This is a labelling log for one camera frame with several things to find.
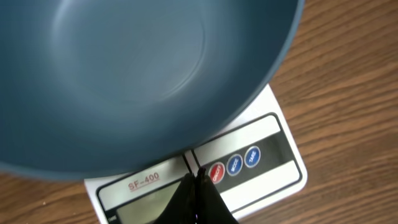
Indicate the teal plastic bowl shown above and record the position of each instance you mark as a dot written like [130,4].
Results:
[92,88]

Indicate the white digital kitchen scale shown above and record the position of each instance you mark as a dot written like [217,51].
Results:
[253,163]

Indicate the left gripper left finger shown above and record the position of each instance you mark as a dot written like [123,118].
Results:
[181,207]

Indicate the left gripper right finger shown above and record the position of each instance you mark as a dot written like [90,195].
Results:
[210,207]

